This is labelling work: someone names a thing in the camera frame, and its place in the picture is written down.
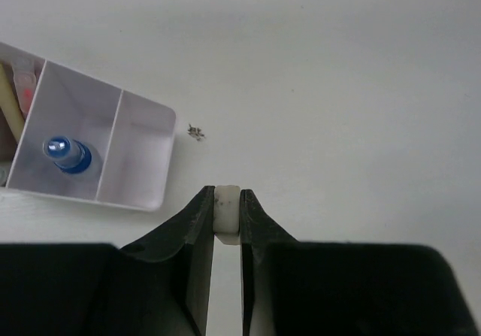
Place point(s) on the pink purple highlighter pen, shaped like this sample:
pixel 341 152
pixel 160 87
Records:
pixel 25 82

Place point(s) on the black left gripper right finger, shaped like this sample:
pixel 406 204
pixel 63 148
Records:
pixel 292 287

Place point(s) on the white divided organizer box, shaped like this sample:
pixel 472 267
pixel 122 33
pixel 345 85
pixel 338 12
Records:
pixel 131 138

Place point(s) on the yellow highlighter pen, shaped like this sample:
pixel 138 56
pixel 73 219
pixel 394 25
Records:
pixel 10 108

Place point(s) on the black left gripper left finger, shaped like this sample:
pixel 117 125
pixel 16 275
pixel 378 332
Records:
pixel 156 285

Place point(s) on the blue white correction pen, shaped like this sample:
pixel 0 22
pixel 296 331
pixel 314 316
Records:
pixel 73 158

